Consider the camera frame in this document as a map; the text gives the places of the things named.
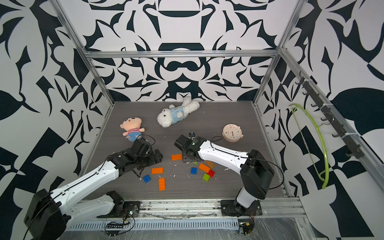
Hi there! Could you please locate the orange 2x3 lego brick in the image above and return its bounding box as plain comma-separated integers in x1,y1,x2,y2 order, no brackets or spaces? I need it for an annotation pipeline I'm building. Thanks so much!
151,167,164,175

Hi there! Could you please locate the blue 2x2 lego brick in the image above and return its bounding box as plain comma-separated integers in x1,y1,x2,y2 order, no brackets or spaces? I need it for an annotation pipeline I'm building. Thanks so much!
143,175,151,184

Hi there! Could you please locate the orange 2x4 lego brick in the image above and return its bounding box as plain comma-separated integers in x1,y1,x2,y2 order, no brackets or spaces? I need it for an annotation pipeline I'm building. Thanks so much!
158,178,166,191
199,163,211,174

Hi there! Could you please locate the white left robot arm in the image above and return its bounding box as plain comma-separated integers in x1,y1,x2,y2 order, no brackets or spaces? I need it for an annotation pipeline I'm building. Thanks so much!
24,139,163,240

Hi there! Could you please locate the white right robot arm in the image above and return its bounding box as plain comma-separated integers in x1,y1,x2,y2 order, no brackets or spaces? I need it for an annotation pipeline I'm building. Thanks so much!
174,135,275,209

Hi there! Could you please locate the tan 2x4 lego brick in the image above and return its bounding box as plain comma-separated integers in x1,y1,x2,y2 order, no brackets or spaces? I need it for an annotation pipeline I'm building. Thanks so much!
205,161,215,169

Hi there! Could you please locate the red 2x2 lego brick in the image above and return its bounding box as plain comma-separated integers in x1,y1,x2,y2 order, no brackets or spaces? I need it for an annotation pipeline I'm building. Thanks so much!
208,170,215,178

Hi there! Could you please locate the lime green 2x2 lego brick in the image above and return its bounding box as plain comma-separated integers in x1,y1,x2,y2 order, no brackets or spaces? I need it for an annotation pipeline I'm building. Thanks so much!
203,173,211,182

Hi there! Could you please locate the plush doll striped shirt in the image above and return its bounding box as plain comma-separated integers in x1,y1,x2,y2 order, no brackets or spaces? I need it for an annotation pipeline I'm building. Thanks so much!
120,117,145,142

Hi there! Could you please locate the white teddy bear blue shirt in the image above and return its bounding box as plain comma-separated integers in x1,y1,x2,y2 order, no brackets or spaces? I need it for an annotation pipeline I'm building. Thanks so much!
157,97,200,128

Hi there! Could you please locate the pink round toy clock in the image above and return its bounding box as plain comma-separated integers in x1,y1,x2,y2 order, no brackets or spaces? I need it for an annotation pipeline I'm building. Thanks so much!
222,124,244,143

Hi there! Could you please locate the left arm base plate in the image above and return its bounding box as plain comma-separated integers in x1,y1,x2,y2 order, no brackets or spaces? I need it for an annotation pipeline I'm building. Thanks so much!
97,201,141,219

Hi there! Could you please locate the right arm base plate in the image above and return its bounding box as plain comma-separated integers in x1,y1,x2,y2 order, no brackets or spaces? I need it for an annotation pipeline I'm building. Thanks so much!
220,200,263,217

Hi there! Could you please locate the white slotted cable duct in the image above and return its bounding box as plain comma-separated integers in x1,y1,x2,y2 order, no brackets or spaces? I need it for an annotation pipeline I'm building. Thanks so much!
70,219,239,231

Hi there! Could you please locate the black wall hook rack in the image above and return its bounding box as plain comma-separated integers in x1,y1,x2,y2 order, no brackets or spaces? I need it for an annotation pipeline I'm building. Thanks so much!
297,73,365,159

